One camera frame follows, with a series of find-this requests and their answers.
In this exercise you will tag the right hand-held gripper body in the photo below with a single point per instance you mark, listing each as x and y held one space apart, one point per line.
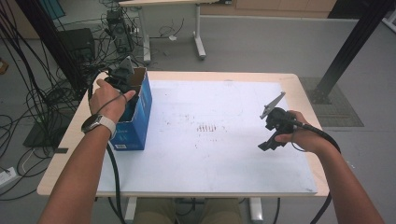
280 119

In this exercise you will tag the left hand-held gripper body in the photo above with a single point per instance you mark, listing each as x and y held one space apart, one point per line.
123 77

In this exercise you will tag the blue cardboard box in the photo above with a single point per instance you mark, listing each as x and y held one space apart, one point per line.
134 133

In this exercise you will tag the person's left hand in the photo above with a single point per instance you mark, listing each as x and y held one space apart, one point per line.
107 101

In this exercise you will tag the person's right hand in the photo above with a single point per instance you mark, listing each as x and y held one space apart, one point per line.
306 141

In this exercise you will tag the white desk with wooden top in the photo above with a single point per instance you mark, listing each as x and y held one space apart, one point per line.
144 37

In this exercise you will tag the black computer tower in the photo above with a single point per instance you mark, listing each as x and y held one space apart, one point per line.
120 31

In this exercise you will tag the wristwatch with white band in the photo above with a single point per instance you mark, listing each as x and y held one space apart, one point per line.
93 122

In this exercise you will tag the dark gray floor mat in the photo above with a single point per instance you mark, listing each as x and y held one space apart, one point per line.
342 109

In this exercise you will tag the white table leg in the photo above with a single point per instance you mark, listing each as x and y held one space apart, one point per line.
130 210
256 210

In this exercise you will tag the white table mat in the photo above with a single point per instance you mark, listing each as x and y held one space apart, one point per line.
202 161

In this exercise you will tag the person's right leg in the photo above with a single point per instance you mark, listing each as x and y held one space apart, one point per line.
222 211

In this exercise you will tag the person's leg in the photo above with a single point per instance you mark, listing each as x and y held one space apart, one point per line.
155 211
222 211

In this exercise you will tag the black tape strip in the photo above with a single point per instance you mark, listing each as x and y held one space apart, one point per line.
61 150

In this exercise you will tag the black floor plate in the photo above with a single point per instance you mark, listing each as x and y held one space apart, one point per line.
40 137

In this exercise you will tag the person's left leg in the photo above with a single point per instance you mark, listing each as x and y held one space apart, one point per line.
155 211

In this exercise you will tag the white power strip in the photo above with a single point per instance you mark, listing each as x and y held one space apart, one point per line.
7 176

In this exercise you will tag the black metal post with base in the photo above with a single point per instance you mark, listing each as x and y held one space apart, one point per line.
355 40

